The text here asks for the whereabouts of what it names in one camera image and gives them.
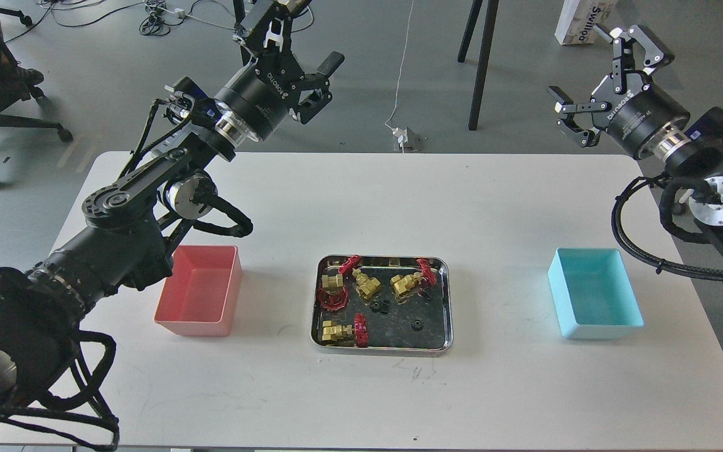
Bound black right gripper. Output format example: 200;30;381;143
547;24;692;161

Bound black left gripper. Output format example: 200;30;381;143
215;1;345;141

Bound brass valve red handwheel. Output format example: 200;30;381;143
318;274;349;312

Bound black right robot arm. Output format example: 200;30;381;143
549;24;723;283

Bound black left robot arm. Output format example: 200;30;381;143
0;1;345;451

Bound white cardboard box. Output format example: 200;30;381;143
554;1;619;45

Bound light blue plastic box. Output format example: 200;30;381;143
547;248;645;340

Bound brass valve top middle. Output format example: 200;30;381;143
339;255;382;304

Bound brass valve top right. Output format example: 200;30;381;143
390;258;439;305

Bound pink plastic box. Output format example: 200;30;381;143
153;245;243;337

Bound small black gear centre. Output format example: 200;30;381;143
369;299;391;315

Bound small black gear upper right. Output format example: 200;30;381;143
418;287;434;300

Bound brass valve bottom left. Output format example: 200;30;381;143
319;313;369;347

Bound white power adapter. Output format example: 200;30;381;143
392;127;422;153

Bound black table leg right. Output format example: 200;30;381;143
457;1;500;131

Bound metal tray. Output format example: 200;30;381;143
309;255;454;354

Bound white cable on floor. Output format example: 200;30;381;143
384;0;415;132

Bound black floor cables bundle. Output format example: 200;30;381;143
35;0;315;37

